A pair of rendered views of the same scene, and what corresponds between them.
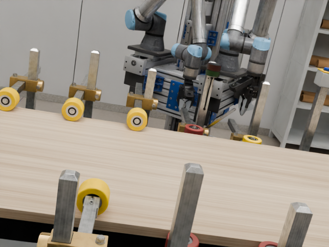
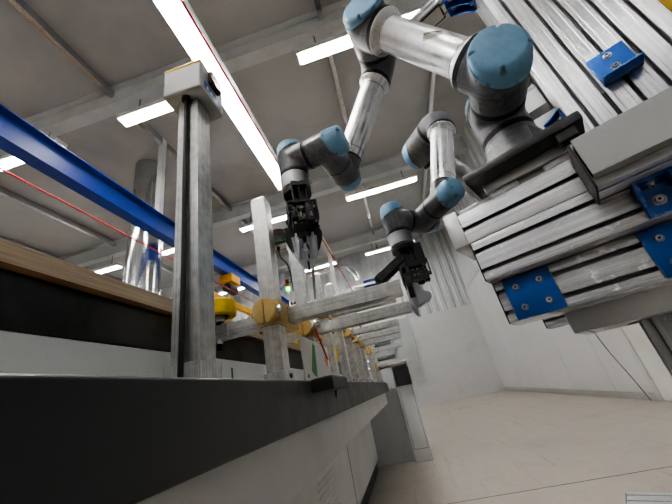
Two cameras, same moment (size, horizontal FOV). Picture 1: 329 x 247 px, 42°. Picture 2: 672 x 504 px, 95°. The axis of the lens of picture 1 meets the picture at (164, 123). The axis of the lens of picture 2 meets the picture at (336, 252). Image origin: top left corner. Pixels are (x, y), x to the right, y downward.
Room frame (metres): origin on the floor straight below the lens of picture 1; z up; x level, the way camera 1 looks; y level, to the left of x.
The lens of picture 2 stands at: (2.18, -0.97, 0.66)
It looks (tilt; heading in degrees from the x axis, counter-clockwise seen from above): 25 degrees up; 103
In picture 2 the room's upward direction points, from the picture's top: 12 degrees counter-clockwise
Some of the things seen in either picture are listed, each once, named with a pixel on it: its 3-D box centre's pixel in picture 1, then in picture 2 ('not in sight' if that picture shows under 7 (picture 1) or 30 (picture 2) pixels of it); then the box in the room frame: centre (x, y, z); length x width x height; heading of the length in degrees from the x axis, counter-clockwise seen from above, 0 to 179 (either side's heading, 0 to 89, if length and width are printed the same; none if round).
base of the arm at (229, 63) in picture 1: (227, 60); (516, 151); (2.49, -0.29, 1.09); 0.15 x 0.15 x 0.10
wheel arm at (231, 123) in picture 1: (239, 137); (303, 313); (1.93, -0.36, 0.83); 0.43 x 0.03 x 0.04; 6
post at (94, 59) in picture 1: (89, 104); (338, 335); (1.81, 0.34, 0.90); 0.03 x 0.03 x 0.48; 6
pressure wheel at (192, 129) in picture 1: (192, 138); not in sight; (1.74, -0.13, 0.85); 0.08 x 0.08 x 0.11
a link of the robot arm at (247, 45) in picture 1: (255, 47); (328, 150); (2.07, -0.35, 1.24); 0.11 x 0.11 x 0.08; 83
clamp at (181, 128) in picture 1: (193, 131); (308, 330); (1.85, -0.13, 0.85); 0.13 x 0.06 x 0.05; 96
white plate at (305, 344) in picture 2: not in sight; (318, 361); (1.89, -0.18, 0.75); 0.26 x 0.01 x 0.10; 96
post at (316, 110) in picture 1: (309, 133); (193, 216); (1.91, -0.66, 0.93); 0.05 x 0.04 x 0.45; 96
